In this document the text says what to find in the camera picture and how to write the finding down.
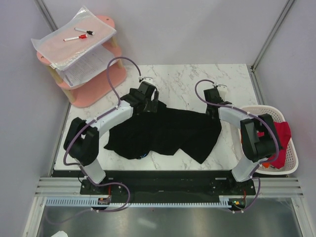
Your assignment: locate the black t shirt blue logo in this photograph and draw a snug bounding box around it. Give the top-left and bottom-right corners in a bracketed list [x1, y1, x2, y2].
[104, 102, 222, 164]

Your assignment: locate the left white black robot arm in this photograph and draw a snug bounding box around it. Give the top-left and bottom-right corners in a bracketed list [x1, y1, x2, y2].
[63, 81, 159, 194]

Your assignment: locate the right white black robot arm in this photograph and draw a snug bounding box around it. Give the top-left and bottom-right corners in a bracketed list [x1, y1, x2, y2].
[203, 87, 282, 195]

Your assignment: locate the printed paper stack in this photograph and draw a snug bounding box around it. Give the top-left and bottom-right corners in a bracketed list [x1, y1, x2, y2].
[56, 45, 115, 87]

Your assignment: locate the pink three tier shelf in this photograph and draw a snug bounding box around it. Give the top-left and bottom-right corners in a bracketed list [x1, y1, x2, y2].
[36, 14, 128, 109]

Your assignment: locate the magenta t shirt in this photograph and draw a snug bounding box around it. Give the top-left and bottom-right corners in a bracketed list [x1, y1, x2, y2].
[270, 121, 291, 169]

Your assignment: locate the black cap whiteboard marker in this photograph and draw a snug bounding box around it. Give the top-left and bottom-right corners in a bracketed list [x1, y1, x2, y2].
[74, 27, 95, 36]

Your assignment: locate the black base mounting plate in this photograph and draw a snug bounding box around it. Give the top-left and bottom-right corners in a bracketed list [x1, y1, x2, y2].
[80, 170, 256, 204]

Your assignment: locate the red cap whiteboard marker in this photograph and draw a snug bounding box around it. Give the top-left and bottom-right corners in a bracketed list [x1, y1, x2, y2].
[63, 34, 88, 42]

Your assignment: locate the orange t shirt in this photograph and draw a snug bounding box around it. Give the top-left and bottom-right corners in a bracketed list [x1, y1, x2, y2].
[262, 162, 270, 168]

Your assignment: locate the plastic sleeve with pink paper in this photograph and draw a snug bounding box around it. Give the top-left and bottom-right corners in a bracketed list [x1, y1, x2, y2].
[31, 6, 117, 71]

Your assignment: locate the white paper scrap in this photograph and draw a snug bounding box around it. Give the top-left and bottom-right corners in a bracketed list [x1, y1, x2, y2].
[51, 231, 68, 237]

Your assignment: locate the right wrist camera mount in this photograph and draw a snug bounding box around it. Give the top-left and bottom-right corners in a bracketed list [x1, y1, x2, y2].
[216, 85, 228, 100]

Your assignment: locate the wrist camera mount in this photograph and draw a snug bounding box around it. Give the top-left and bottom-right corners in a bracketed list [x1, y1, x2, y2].
[216, 85, 228, 100]
[139, 77, 154, 84]

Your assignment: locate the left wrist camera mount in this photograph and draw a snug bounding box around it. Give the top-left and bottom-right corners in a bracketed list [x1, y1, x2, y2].
[139, 77, 154, 84]

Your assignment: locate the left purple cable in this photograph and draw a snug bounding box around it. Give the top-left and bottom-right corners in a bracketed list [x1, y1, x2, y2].
[44, 57, 144, 225]

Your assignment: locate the white slotted cable duct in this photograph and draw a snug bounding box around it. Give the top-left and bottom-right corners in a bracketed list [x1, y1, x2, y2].
[45, 197, 235, 208]

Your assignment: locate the aluminium frame rail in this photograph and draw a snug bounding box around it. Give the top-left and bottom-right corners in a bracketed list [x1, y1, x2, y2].
[36, 177, 303, 198]

